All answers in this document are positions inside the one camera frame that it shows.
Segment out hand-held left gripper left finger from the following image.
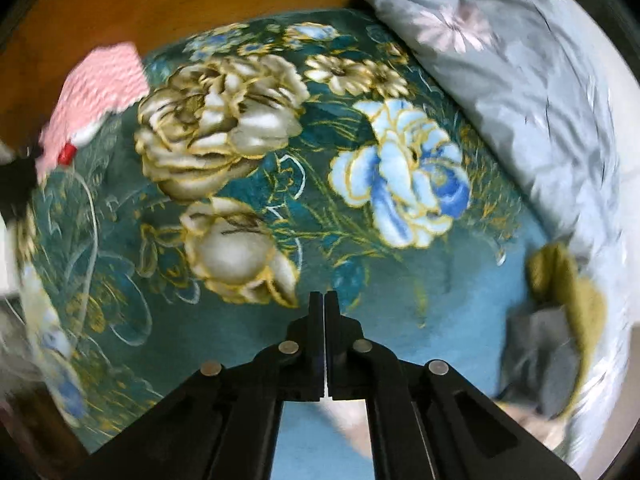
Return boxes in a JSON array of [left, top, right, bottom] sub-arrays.
[[75, 291, 325, 480]]

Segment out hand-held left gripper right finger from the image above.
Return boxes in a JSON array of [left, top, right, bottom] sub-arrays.
[[325, 291, 581, 480]]

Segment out teal floral blanket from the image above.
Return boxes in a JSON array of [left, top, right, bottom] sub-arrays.
[[15, 16, 556, 480]]

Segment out grey garment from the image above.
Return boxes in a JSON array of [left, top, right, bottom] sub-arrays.
[[497, 305, 583, 418]]

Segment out olive green garment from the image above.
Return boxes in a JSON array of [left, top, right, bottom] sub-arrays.
[[526, 243, 608, 411]]

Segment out grey floral quilt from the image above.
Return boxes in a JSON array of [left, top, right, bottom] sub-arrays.
[[358, 0, 638, 471]]

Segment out pink knitted cloth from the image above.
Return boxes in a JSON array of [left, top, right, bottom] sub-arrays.
[[36, 42, 150, 183]]

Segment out wooden headboard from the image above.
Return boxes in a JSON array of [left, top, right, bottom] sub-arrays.
[[0, 0, 396, 151]]

